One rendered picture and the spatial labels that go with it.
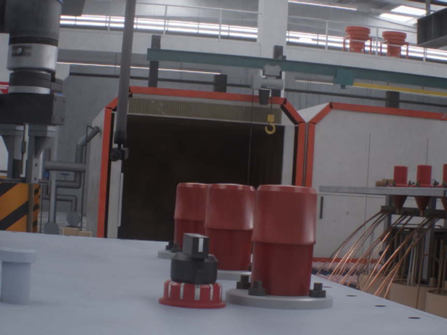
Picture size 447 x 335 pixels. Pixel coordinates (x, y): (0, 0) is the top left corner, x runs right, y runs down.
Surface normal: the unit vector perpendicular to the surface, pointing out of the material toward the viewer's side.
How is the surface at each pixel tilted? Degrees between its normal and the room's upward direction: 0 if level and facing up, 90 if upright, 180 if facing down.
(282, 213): 89
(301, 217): 89
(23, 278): 90
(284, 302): 90
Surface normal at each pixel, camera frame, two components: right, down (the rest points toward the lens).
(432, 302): -0.97, -0.07
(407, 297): -0.75, -0.06
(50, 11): 0.69, 0.03
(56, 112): 0.94, 0.05
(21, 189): 0.17, -0.01
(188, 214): -0.36, -0.06
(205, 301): 0.44, -0.02
